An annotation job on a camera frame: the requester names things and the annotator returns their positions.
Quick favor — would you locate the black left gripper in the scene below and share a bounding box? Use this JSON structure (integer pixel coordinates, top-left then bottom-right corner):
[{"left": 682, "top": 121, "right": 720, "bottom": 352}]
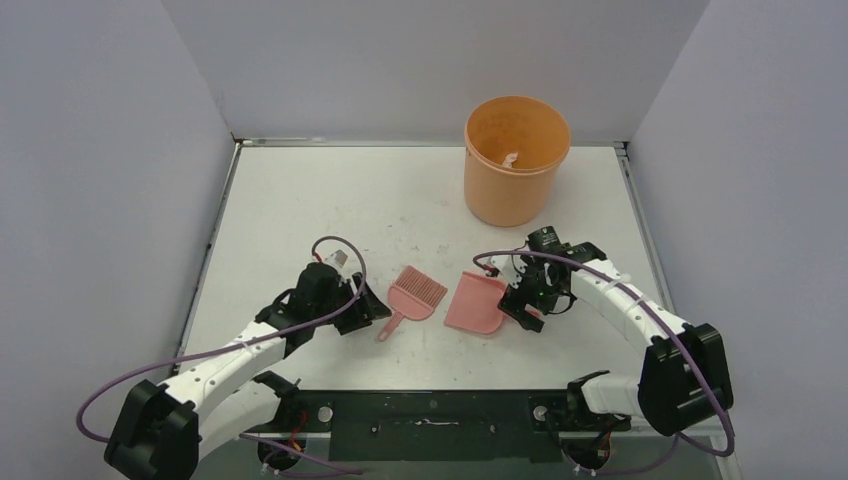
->
[{"left": 313, "top": 274, "right": 390, "bottom": 335}]

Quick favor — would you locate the pink plastic hand brush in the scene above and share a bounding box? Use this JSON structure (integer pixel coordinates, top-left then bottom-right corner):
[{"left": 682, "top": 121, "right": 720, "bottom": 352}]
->
[{"left": 377, "top": 265, "right": 448, "bottom": 342}]

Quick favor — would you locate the pink plastic dustpan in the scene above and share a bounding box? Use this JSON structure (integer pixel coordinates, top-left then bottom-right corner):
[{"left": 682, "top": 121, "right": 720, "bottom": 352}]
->
[{"left": 443, "top": 271, "right": 507, "bottom": 335}]

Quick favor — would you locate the white paper scrap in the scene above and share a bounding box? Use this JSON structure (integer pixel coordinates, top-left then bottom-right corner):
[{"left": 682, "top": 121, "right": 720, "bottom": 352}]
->
[{"left": 501, "top": 152, "right": 519, "bottom": 169}]

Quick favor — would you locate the orange plastic bucket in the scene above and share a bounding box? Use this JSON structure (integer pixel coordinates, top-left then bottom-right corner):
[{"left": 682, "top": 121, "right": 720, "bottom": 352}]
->
[{"left": 463, "top": 96, "right": 571, "bottom": 227}]

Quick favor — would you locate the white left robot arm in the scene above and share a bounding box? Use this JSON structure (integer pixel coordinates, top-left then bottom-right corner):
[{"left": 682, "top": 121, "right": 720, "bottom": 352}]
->
[{"left": 104, "top": 262, "right": 391, "bottom": 479}]

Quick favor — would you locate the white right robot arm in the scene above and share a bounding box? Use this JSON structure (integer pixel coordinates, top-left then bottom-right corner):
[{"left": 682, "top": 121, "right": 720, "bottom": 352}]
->
[{"left": 477, "top": 226, "right": 734, "bottom": 436}]

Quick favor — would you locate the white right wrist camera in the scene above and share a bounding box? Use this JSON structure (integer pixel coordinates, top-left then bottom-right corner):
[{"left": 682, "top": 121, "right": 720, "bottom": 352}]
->
[{"left": 486, "top": 255, "right": 527, "bottom": 288}]

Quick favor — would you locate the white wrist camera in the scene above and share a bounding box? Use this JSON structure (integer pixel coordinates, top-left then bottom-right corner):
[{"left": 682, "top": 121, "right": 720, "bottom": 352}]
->
[
  {"left": 323, "top": 249, "right": 349, "bottom": 272},
  {"left": 486, "top": 255, "right": 527, "bottom": 288}
]

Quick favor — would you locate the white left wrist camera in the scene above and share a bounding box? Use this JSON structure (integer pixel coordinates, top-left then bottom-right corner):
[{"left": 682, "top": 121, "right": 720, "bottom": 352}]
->
[{"left": 323, "top": 249, "right": 349, "bottom": 272}]

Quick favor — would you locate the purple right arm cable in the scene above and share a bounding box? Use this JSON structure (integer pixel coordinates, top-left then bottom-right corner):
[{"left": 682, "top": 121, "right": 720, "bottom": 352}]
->
[{"left": 472, "top": 248, "right": 737, "bottom": 476}]

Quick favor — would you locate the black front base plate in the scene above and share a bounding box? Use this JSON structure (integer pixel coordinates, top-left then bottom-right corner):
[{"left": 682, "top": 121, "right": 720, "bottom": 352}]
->
[{"left": 254, "top": 390, "right": 631, "bottom": 463}]

